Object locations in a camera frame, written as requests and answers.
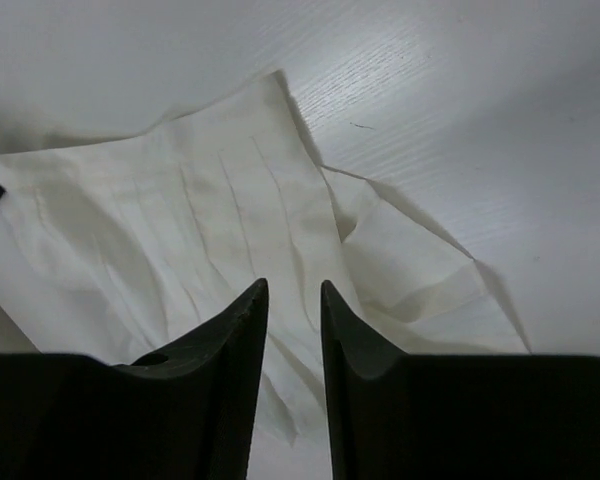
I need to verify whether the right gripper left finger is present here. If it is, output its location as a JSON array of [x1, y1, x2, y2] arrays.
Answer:
[[0, 279, 269, 479]]

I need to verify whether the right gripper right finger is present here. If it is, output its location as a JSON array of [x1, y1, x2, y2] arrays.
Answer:
[[321, 282, 600, 479]]

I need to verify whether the white pleated skirt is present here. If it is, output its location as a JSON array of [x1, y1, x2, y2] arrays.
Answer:
[[0, 76, 525, 442]]

